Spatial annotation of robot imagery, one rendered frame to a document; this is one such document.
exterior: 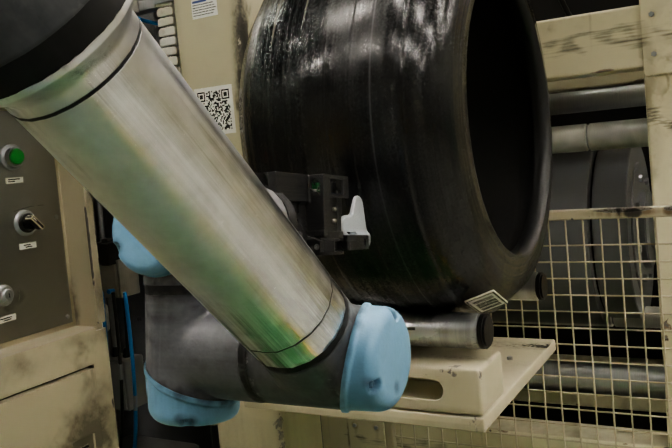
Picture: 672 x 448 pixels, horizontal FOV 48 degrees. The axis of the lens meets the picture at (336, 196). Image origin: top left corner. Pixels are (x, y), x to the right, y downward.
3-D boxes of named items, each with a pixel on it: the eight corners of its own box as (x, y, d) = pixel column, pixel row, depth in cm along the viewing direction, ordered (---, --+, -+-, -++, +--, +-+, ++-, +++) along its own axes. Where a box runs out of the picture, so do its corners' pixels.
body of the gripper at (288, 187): (354, 176, 80) (291, 169, 70) (356, 258, 80) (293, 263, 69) (292, 181, 84) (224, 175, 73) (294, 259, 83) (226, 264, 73)
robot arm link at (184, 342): (238, 439, 55) (235, 286, 56) (123, 424, 60) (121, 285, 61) (295, 415, 62) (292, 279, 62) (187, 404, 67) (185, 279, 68)
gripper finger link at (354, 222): (386, 196, 88) (348, 193, 80) (388, 247, 88) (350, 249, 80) (362, 197, 90) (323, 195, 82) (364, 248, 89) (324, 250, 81)
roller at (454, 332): (267, 337, 113) (249, 338, 110) (268, 307, 114) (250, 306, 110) (494, 349, 96) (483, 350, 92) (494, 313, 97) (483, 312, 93)
